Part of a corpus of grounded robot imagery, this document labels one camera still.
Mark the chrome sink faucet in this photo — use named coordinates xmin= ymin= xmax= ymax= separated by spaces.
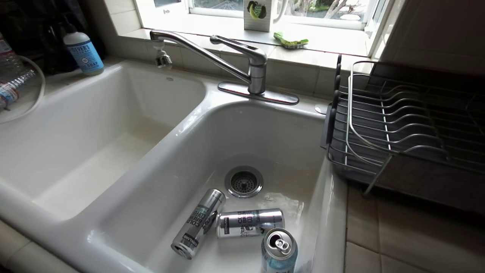
xmin=148 ymin=29 xmax=302 ymax=106

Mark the metal sink drain strainer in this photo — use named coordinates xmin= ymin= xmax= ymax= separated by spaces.
xmin=223 ymin=166 xmax=265 ymax=199

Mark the silver can with dark label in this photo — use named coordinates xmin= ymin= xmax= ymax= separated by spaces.
xmin=215 ymin=208 xmax=286 ymax=240

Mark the clear plastic water bottle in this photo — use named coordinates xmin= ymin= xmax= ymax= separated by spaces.
xmin=0 ymin=34 xmax=38 ymax=112

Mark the tall silver can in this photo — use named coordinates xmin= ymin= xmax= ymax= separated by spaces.
xmin=170 ymin=188 xmax=226 ymax=261

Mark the white double basin sink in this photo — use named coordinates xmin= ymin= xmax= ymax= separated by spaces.
xmin=0 ymin=59 xmax=350 ymax=273

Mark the grey wire dish rack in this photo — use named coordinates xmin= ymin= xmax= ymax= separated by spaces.
xmin=320 ymin=53 xmax=485 ymax=214

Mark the blue label pump bottle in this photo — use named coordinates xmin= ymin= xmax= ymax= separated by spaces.
xmin=61 ymin=20 xmax=106 ymax=78

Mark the white window frame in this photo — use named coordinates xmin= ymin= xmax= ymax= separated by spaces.
xmin=133 ymin=0 xmax=406 ymax=58

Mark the green sponge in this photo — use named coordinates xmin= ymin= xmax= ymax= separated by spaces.
xmin=273 ymin=31 xmax=311 ymax=52

